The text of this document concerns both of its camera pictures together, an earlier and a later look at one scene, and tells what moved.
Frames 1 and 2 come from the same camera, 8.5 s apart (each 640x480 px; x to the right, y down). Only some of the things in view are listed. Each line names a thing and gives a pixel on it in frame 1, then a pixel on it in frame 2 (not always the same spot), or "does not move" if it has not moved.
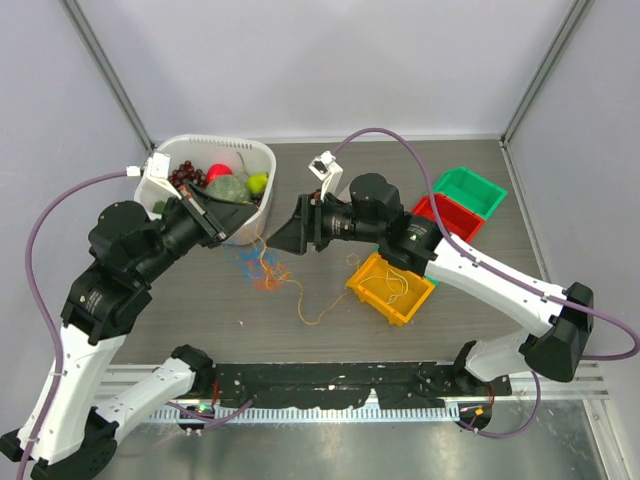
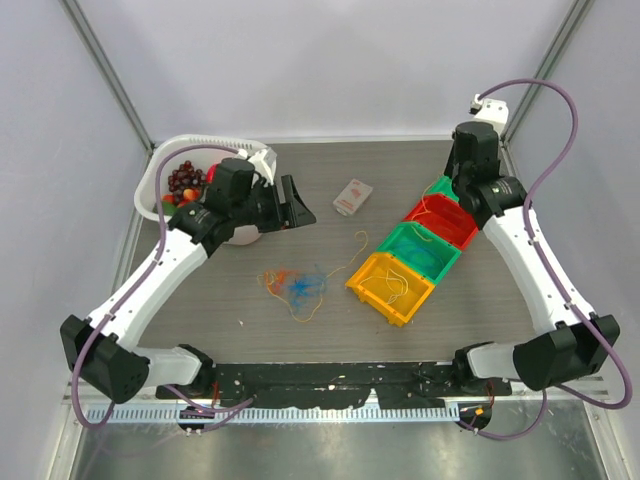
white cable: (395, 283) does not move
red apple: (217, 170) does not move
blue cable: (245, 256) to (303, 287)
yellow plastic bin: (392, 293) does not move
